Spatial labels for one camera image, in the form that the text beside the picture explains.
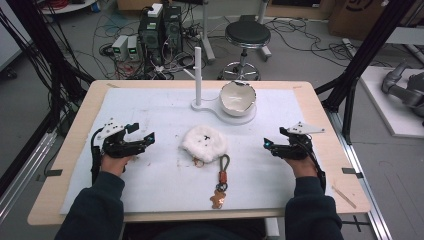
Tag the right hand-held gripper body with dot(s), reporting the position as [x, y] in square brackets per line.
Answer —
[298, 146]

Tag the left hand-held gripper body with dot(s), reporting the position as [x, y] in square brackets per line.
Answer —
[116, 146]

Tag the person's left hand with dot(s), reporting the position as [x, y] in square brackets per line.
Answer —
[113, 164]

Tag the person's right hand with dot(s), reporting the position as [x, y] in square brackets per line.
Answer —
[300, 167]

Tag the wooden table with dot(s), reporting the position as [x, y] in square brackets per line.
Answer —
[336, 156]

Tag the white table mat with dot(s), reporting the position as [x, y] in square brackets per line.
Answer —
[160, 186]

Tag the white eggshell-shaped bowl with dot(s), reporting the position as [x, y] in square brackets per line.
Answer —
[238, 98]

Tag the black tape piece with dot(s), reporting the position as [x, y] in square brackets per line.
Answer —
[53, 173]
[352, 172]

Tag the thin wooden stick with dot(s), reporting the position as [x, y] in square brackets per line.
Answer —
[344, 197]

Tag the grey power supply unit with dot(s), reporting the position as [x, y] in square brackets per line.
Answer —
[120, 47]
[133, 48]

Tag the white table leg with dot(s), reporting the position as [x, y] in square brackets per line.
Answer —
[272, 228]

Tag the black computer tower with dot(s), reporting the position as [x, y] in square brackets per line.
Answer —
[150, 38]
[172, 28]

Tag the white floor platform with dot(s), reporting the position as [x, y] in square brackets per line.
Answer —
[383, 106]

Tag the white metal stand leg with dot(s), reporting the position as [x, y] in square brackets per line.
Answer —
[264, 30]
[206, 36]

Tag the black round stool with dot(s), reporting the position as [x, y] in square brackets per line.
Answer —
[247, 33]

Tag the person's dark lap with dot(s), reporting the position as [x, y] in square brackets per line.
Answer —
[196, 233]

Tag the white box on tower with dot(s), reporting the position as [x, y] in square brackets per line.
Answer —
[155, 10]

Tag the small cardboard box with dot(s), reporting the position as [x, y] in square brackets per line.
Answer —
[133, 4]

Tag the large cardboard box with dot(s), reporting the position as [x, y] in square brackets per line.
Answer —
[356, 16]

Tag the white round table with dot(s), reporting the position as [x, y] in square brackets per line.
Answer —
[71, 6]

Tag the aluminium rail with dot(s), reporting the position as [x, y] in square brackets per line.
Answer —
[23, 176]
[363, 190]

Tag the white stand with post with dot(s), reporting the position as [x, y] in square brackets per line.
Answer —
[198, 76]

